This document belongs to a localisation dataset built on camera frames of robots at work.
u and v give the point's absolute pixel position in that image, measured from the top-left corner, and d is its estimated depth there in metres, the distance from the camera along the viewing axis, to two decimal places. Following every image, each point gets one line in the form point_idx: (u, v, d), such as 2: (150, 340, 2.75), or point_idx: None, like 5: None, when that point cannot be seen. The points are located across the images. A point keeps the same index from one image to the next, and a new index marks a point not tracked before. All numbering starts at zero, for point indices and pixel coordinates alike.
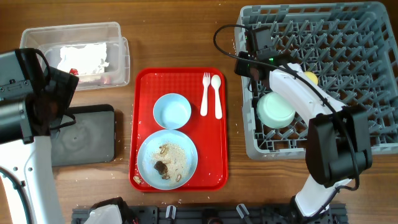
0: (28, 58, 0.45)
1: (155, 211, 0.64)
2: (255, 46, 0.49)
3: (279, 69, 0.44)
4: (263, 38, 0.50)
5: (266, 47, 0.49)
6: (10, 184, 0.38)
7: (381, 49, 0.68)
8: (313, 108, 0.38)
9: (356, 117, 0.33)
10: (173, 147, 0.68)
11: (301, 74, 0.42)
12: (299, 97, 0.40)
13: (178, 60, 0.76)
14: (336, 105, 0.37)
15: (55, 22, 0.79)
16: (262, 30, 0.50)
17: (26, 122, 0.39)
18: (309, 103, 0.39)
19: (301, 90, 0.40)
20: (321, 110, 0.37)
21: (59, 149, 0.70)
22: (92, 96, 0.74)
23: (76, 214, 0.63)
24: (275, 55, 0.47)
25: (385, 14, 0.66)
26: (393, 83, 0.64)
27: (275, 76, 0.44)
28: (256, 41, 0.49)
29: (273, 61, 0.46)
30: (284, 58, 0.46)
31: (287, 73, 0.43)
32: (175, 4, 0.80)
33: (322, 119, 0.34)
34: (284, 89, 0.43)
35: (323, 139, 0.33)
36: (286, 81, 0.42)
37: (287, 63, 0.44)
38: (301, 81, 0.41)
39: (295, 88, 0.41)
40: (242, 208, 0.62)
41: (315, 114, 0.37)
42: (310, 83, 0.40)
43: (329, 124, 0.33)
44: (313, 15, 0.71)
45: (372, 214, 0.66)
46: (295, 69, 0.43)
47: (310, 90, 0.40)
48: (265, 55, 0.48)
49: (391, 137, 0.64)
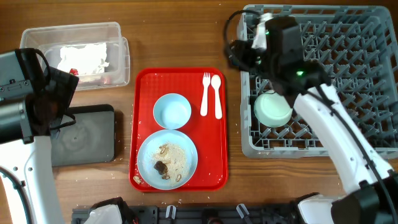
0: (29, 58, 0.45)
1: (155, 211, 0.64)
2: (280, 49, 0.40)
3: (313, 98, 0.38)
4: (291, 38, 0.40)
5: (292, 51, 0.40)
6: (10, 184, 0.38)
7: (384, 53, 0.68)
8: (356, 169, 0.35)
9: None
10: (173, 147, 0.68)
11: (339, 108, 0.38)
12: (337, 143, 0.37)
13: (179, 60, 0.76)
14: (381, 168, 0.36)
15: (55, 22, 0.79)
16: (291, 27, 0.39)
17: (25, 122, 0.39)
18: (350, 158, 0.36)
19: (341, 138, 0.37)
20: (364, 174, 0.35)
21: (59, 149, 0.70)
22: (92, 96, 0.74)
23: (76, 214, 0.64)
24: (304, 67, 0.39)
25: (389, 19, 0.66)
26: (393, 88, 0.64)
27: (307, 104, 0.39)
28: (280, 43, 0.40)
29: (302, 78, 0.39)
30: (316, 74, 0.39)
31: (323, 106, 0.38)
32: (175, 4, 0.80)
33: (365, 192, 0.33)
34: (314, 122, 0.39)
35: (366, 212, 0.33)
36: (324, 119, 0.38)
37: (321, 86, 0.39)
38: (340, 122, 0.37)
39: (333, 132, 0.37)
40: (242, 208, 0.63)
41: (359, 177, 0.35)
42: (351, 127, 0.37)
43: (372, 197, 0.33)
44: (316, 17, 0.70)
45: None
46: (331, 98, 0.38)
47: (351, 141, 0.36)
48: (291, 63, 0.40)
49: (388, 141, 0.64)
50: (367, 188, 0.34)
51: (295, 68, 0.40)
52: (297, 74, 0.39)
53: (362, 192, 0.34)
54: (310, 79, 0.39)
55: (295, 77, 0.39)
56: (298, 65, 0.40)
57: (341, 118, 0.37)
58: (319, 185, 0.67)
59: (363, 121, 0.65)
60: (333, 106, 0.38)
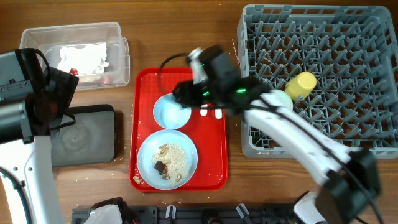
0: (29, 58, 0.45)
1: (155, 211, 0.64)
2: (215, 74, 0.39)
3: (257, 109, 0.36)
4: (222, 62, 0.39)
5: (227, 73, 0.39)
6: (10, 184, 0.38)
7: (384, 53, 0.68)
8: (317, 161, 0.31)
9: (365, 164, 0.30)
10: (173, 147, 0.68)
11: (285, 111, 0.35)
12: (293, 145, 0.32)
13: (178, 60, 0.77)
14: (340, 153, 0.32)
15: (55, 22, 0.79)
16: (219, 53, 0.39)
17: (25, 122, 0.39)
18: (308, 154, 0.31)
19: (295, 135, 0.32)
20: (326, 163, 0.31)
21: (59, 149, 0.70)
22: (92, 96, 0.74)
23: (76, 214, 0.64)
24: (244, 84, 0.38)
25: (389, 19, 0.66)
26: (392, 88, 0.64)
27: (254, 116, 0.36)
28: (215, 71, 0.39)
29: (245, 95, 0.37)
30: (256, 87, 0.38)
31: (270, 113, 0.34)
32: (175, 4, 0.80)
33: (334, 179, 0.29)
34: (265, 129, 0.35)
35: (342, 200, 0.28)
36: (272, 122, 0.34)
37: (263, 96, 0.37)
38: (289, 122, 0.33)
39: (286, 133, 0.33)
40: (242, 208, 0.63)
41: (323, 167, 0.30)
42: (299, 124, 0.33)
43: (341, 182, 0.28)
44: (316, 17, 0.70)
45: (372, 214, 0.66)
46: (272, 104, 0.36)
47: (305, 136, 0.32)
48: (231, 85, 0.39)
49: (388, 141, 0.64)
50: (334, 175, 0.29)
51: (236, 88, 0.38)
52: (238, 93, 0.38)
53: (331, 180, 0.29)
54: (252, 94, 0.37)
55: (236, 96, 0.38)
56: (238, 84, 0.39)
57: (287, 118, 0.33)
58: None
59: (363, 121, 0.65)
60: (277, 109, 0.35)
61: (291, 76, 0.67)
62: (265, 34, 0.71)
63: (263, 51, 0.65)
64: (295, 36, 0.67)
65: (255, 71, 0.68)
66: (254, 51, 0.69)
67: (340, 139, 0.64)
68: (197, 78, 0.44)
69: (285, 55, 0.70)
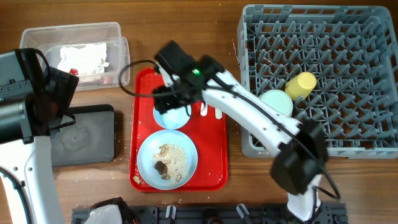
0: (29, 58, 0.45)
1: (155, 211, 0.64)
2: (170, 64, 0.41)
3: (212, 89, 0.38)
4: (175, 51, 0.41)
5: (182, 60, 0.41)
6: (10, 185, 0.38)
7: (384, 53, 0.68)
8: (270, 135, 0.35)
9: (313, 135, 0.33)
10: (173, 148, 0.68)
11: (239, 89, 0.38)
12: (247, 121, 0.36)
13: None
14: (291, 126, 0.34)
15: (55, 22, 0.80)
16: (171, 44, 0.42)
17: (25, 122, 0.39)
18: (262, 129, 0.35)
19: (249, 113, 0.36)
20: (278, 137, 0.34)
21: (59, 149, 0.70)
22: (92, 96, 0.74)
23: (76, 214, 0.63)
24: (198, 66, 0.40)
25: (389, 19, 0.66)
26: (392, 88, 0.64)
27: (210, 96, 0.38)
28: (170, 58, 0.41)
29: (199, 75, 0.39)
30: (209, 66, 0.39)
31: (226, 93, 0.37)
32: (175, 4, 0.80)
33: (284, 152, 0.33)
34: (226, 109, 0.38)
35: (292, 170, 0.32)
36: (228, 102, 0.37)
37: (216, 75, 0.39)
38: (243, 99, 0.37)
39: (241, 111, 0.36)
40: (242, 208, 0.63)
41: (275, 140, 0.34)
42: (251, 100, 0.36)
43: (291, 154, 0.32)
44: (316, 17, 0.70)
45: (372, 214, 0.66)
46: (228, 83, 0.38)
47: (259, 113, 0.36)
48: (185, 68, 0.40)
49: (388, 141, 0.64)
50: (285, 148, 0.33)
51: (189, 70, 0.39)
52: (193, 74, 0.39)
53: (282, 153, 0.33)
54: (206, 73, 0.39)
55: (191, 76, 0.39)
56: (192, 66, 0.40)
57: (240, 95, 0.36)
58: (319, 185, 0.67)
59: (363, 121, 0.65)
60: (232, 89, 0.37)
61: (291, 76, 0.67)
62: (265, 34, 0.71)
63: (263, 51, 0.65)
64: (295, 36, 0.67)
65: (255, 71, 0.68)
66: (254, 51, 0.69)
67: (341, 139, 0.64)
68: (166, 80, 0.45)
69: (285, 55, 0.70)
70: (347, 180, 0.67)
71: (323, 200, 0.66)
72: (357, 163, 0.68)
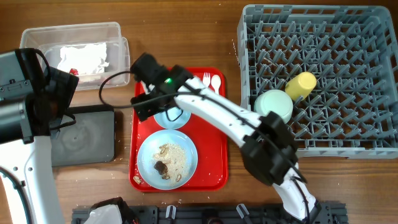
0: (29, 58, 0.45)
1: (155, 211, 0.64)
2: (145, 74, 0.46)
3: (183, 94, 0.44)
4: (148, 63, 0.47)
5: (156, 71, 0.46)
6: (10, 185, 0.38)
7: (384, 53, 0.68)
8: (236, 129, 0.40)
9: (273, 126, 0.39)
10: (173, 147, 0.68)
11: (206, 92, 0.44)
12: (217, 119, 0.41)
13: (178, 60, 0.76)
14: (254, 120, 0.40)
15: (55, 22, 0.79)
16: (143, 56, 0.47)
17: (25, 122, 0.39)
18: (229, 125, 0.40)
19: (216, 112, 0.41)
20: (243, 130, 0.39)
21: (59, 149, 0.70)
22: (92, 96, 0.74)
23: (76, 214, 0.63)
24: (170, 74, 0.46)
25: (389, 19, 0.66)
26: (392, 88, 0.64)
27: (183, 101, 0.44)
28: (145, 69, 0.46)
29: (171, 83, 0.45)
30: (180, 74, 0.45)
31: (195, 97, 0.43)
32: (175, 4, 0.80)
33: (248, 143, 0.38)
34: (198, 111, 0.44)
35: (259, 159, 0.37)
36: (198, 104, 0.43)
37: (186, 82, 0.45)
38: (211, 101, 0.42)
39: (209, 111, 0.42)
40: (242, 208, 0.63)
41: (240, 134, 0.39)
42: (217, 101, 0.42)
43: (255, 145, 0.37)
44: (316, 17, 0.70)
45: (372, 214, 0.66)
46: (196, 88, 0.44)
47: (223, 111, 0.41)
48: (158, 77, 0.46)
49: (388, 141, 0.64)
50: (247, 139, 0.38)
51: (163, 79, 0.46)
52: (166, 83, 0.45)
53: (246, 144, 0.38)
54: (178, 81, 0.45)
55: (164, 85, 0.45)
56: (165, 75, 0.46)
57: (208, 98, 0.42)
58: (319, 185, 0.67)
59: (363, 121, 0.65)
60: (199, 93, 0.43)
61: (291, 76, 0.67)
62: (265, 34, 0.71)
63: (263, 51, 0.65)
64: (295, 36, 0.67)
65: (255, 70, 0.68)
66: (254, 51, 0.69)
67: (341, 139, 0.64)
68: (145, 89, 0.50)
69: (285, 55, 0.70)
70: (347, 180, 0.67)
71: (323, 200, 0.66)
72: (357, 163, 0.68)
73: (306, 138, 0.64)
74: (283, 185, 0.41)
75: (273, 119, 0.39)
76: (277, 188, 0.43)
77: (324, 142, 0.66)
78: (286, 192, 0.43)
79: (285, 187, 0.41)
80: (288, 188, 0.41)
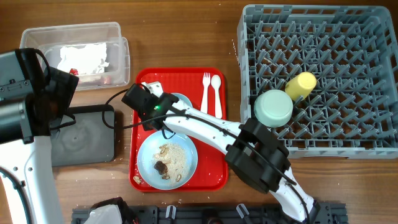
0: (28, 58, 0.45)
1: (155, 211, 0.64)
2: (135, 104, 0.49)
3: (169, 117, 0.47)
4: (137, 94, 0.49)
5: (145, 100, 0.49)
6: (10, 184, 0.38)
7: (384, 53, 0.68)
8: (220, 141, 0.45)
9: (255, 132, 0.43)
10: (173, 147, 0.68)
11: (190, 111, 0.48)
12: (201, 134, 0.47)
13: (178, 60, 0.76)
14: (235, 129, 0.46)
15: (55, 22, 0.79)
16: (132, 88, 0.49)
17: (26, 122, 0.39)
18: (212, 137, 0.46)
19: (199, 129, 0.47)
20: (226, 140, 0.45)
21: (59, 149, 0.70)
22: (92, 96, 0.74)
23: (76, 214, 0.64)
24: (157, 101, 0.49)
25: (389, 19, 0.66)
26: (392, 88, 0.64)
27: (170, 124, 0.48)
28: (135, 96, 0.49)
29: (159, 109, 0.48)
30: (166, 99, 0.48)
31: (180, 117, 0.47)
32: (175, 4, 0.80)
33: (232, 152, 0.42)
34: (185, 129, 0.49)
35: (245, 165, 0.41)
36: (184, 124, 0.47)
37: (171, 106, 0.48)
38: (194, 119, 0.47)
39: (194, 128, 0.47)
40: (242, 208, 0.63)
41: (222, 144, 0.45)
42: (200, 118, 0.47)
43: (240, 154, 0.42)
44: (316, 17, 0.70)
45: (372, 214, 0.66)
46: (181, 109, 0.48)
47: (206, 127, 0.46)
48: (148, 103, 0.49)
49: (388, 141, 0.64)
50: (231, 147, 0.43)
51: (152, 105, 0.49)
52: (155, 109, 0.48)
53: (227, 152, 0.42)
54: (165, 106, 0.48)
55: (153, 112, 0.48)
56: (154, 101, 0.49)
57: (191, 116, 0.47)
58: (319, 185, 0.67)
59: (363, 121, 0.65)
60: (184, 112, 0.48)
61: (291, 76, 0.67)
62: (265, 34, 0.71)
63: (263, 51, 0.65)
64: (294, 37, 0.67)
65: (255, 70, 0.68)
66: (254, 51, 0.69)
67: (341, 139, 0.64)
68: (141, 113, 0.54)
69: (285, 55, 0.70)
70: (347, 180, 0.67)
71: (324, 200, 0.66)
72: (357, 163, 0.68)
73: (306, 138, 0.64)
74: (279, 190, 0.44)
75: (252, 126, 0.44)
76: (274, 194, 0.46)
77: (324, 142, 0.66)
78: (283, 197, 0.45)
79: (281, 192, 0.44)
80: (285, 193, 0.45)
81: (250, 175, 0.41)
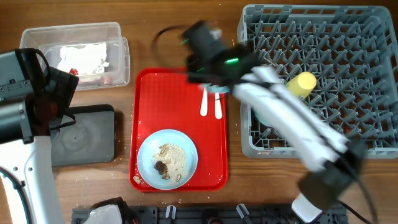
0: (28, 58, 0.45)
1: (155, 211, 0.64)
2: (199, 46, 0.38)
3: (251, 84, 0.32)
4: (205, 33, 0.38)
5: (213, 45, 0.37)
6: (10, 184, 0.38)
7: (384, 53, 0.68)
8: (313, 147, 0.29)
9: (355, 152, 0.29)
10: (173, 147, 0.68)
11: (280, 89, 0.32)
12: (289, 127, 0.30)
13: (178, 60, 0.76)
14: (335, 140, 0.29)
15: (55, 22, 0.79)
16: (201, 25, 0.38)
17: (26, 122, 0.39)
18: (303, 140, 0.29)
19: (290, 117, 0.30)
20: (320, 150, 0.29)
21: (59, 149, 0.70)
22: (92, 96, 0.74)
23: (76, 214, 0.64)
24: (234, 53, 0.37)
25: (389, 19, 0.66)
26: (392, 88, 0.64)
27: (244, 92, 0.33)
28: (199, 39, 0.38)
29: (236, 65, 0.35)
30: (245, 59, 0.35)
31: (263, 90, 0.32)
32: (175, 4, 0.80)
33: (327, 171, 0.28)
34: (259, 106, 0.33)
35: (334, 188, 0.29)
36: (267, 102, 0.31)
37: (254, 71, 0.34)
38: (285, 102, 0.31)
39: (281, 114, 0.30)
40: (242, 208, 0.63)
41: (318, 155, 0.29)
42: (293, 104, 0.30)
43: (335, 171, 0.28)
44: (316, 17, 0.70)
45: (372, 214, 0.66)
46: (268, 80, 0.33)
47: (300, 121, 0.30)
48: (216, 56, 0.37)
49: (388, 142, 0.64)
50: (329, 167, 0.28)
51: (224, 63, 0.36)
52: (227, 62, 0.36)
53: (307, 155, 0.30)
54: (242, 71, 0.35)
55: (224, 66, 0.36)
56: (226, 54, 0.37)
57: (284, 98, 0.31)
58: None
59: (363, 121, 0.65)
60: (271, 86, 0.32)
61: (291, 76, 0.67)
62: (265, 34, 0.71)
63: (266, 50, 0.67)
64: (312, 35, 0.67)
65: None
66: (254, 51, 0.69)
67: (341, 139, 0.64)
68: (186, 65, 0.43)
69: (285, 55, 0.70)
70: None
71: None
72: None
73: None
74: None
75: (360, 149, 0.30)
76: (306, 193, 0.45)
77: None
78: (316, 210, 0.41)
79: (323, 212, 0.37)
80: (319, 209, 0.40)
81: (316, 192, 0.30)
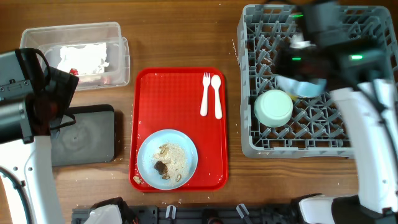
0: (28, 58, 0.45)
1: (155, 211, 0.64)
2: (318, 24, 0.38)
3: (365, 89, 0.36)
4: (328, 14, 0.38)
5: (331, 28, 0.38)
6: (10, 184, 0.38)
7: None
8: (387, 191, 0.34)
9: None
10: (173, 147, 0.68)
11: (387, 117, 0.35)
12: (376, 159, 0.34)
13: (179, 60, 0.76)
14: None
15: (55, 22, 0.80)
16: (324, 2, 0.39)
17: (25, 122, 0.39)
18: (382, 182, 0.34)
19: (380, 149, 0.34)
20: (393, 196, 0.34)
21: (59, 149, 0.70)
22: (92, 96, 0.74)
23: (76, 215, 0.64)
24: (346, 45, 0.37)
25: (389, 19, 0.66)
26: None
27: (353, 99, 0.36)
28: (318, 19, 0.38)
29: (352, 61, 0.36)
30: (372, 66, 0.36)
31: (372, 111, 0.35)
32: (175, 4, 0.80)
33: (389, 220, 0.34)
34: (351, 117, 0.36)
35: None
36: (366, 125, 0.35)
37: (375, 81, 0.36)
38: (385, 131, 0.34)
39: (375, 143, 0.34)
40: (242, 208, 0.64)
41: (387, 201, 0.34)
42: (392, 139, 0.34)
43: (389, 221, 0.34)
44: None
45: None
46: (382, 101, 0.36)
47: (392, 163, 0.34)
48: (339, 43, 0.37)
49: None
50: (389, 216, 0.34)
51: (345, 56, 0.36)
52: (352, 58, 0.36)
53: (370, 193, 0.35)
54: (361, 69, 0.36)
55: (346, 61, 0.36)
56: (351, 48, 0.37)
57: (385, 127, 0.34)
58: (319, 185, 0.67)
59: None
60: (382, 110, 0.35)
61: None
62: (265, 34, 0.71)
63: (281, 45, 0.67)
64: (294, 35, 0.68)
65: (255, 70, 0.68)
66: (254, 51, 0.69)
67: (341, 139, 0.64)
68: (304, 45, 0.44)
69: None
70: (347, 180, 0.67)
71: None
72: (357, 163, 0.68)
73: (306, 138, 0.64)
74: None
75: None
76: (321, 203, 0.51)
77: (324, 142, 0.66)
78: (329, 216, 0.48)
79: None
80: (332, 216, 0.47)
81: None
